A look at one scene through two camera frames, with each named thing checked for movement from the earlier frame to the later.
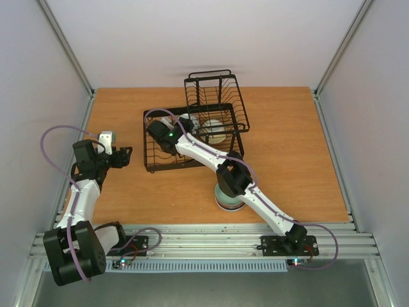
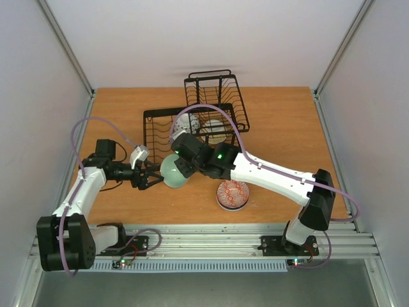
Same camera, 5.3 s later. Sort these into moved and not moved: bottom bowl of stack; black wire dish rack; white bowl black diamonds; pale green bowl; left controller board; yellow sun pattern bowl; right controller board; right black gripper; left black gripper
Moved: left black gripper; right black gripper; pale green bowl
Not moved: left controller board; bottom bowl of stack; white bowl black diamonds; black wire dish rack; yellow sun pattern bowl; right controller board
